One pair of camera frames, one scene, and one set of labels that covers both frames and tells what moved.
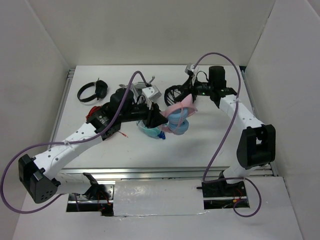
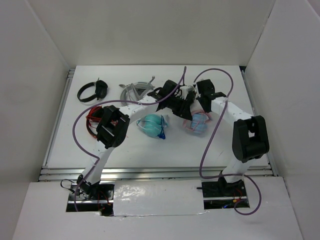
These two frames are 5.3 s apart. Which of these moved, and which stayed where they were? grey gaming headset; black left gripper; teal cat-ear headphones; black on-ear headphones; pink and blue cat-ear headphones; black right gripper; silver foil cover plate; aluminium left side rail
Moved: pink and blue cat-ear headphones; black left gripper; black right gripper
Stayed: silver foil cover plate; aluminium left side rail; grey gaming headset; teal cat-ear headphones; black on-ear headphones
